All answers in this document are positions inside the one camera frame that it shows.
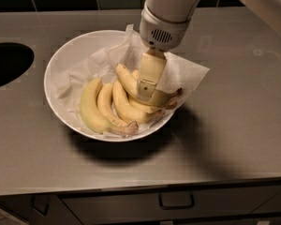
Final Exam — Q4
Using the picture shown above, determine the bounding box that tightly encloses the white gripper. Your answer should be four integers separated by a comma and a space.
138, 2, 191, 100

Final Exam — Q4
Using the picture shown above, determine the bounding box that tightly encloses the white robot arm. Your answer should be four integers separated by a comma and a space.
140, 0, 281, 59

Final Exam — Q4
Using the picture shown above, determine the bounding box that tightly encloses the hidden lower yellow banana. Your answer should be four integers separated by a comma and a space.
126, 69, 181, 113

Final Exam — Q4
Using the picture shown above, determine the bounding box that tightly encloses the white bowl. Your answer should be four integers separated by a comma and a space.
44, 30, 174, 143

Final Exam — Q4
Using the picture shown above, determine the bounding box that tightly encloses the white paper liner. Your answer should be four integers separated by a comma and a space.
54, 23, 211, 135

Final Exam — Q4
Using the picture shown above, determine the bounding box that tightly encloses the dark round sink hole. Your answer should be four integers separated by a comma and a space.
0, 42, 35, 87

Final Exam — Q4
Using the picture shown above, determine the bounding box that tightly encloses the grey drawer front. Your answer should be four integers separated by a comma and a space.
62, 186, 281, 225

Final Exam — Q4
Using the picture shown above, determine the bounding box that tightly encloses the black drawer handle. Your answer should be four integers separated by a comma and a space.
158, 191, 195, 210

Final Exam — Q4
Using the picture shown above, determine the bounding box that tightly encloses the dark cabinet door handle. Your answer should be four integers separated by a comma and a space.
30, 195, 51, 217

